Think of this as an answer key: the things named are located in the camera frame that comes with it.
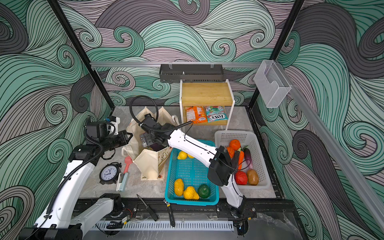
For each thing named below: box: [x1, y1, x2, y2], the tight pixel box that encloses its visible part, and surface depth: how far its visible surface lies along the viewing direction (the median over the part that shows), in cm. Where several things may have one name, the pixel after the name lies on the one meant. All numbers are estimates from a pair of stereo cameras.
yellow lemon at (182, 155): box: [177, 151, 188, 160], surface depth 91 cm
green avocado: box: [197, 184, 211, 199], surface depth 76 cm
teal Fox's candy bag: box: [206, 105, 229, 123], surface depth 94 cm
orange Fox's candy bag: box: [186, 106, 208, 124], surface depth 94 cm
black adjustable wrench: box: [163, 199, 176, 228], surface depth 73 cm
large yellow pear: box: [183, 186, 200, 200], surface depth 76 cm
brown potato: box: [247, 169, 259, 186], surface depth 80 cm
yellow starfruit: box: [174, 178, 184, 197], surface depth 78 cm
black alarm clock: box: [99, 162, 122, 185], surface depth 84 cm
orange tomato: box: [229, 139, 241, 151], surface depth 94 cm
